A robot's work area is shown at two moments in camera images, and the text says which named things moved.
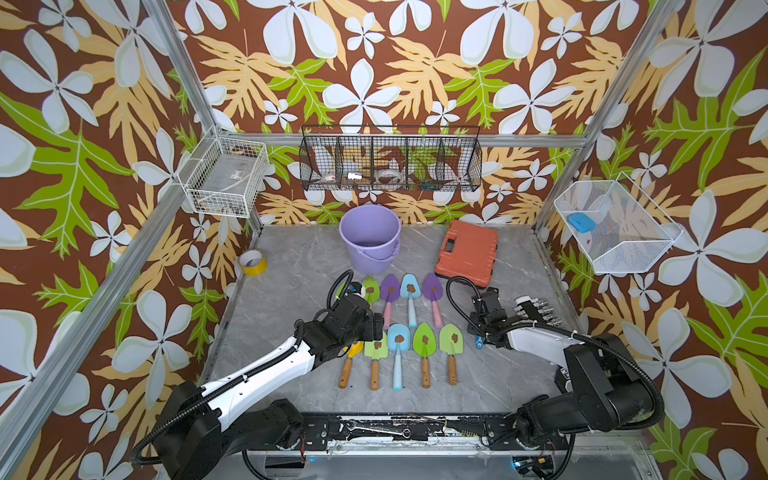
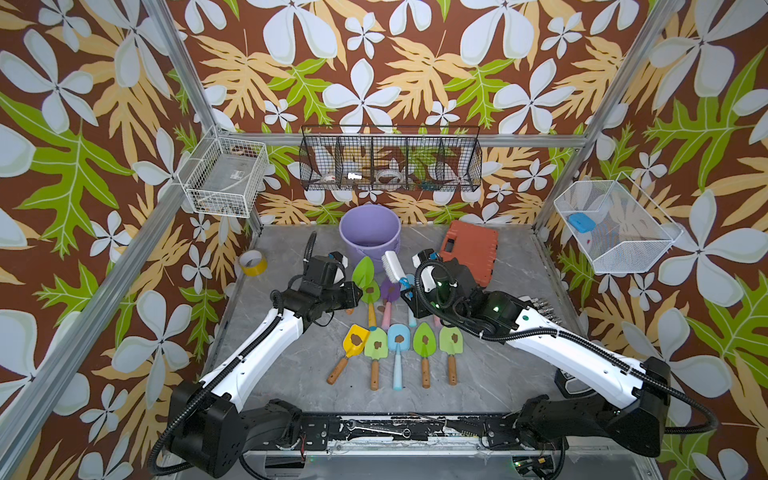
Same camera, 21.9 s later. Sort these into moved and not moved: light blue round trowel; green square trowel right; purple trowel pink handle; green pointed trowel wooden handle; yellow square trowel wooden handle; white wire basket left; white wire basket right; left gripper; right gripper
Moved: left gripper; yellow square trowel wooden handle; right gripper
Not moved: white wire basket right; purple trowel pink handle; light blue round trowel; green pointed trowel wooden handle; white wire basket left; green square trowel right
